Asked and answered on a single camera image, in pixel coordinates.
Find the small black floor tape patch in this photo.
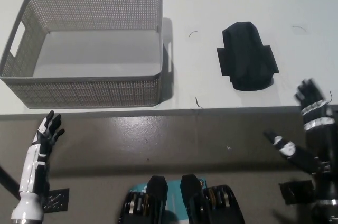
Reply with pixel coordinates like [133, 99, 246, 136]
[42, 188, 70, 213]

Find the large black floor tape patch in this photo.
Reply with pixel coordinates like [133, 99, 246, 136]
[279, 180, 315, 206]

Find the grey perforated plastic basket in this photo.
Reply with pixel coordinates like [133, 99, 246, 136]
[0, 0, 174, 110]

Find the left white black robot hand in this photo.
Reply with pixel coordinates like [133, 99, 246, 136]
[20, 110, 65, 196]

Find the black tape patch on table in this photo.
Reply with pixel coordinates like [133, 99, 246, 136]
[217, 45, 280, 82]

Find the black fabric pencil case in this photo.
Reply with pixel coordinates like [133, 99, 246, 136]
[221, 21, 275, 92]

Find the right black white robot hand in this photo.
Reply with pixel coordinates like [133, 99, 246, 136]
[263, 78, 338, 204]

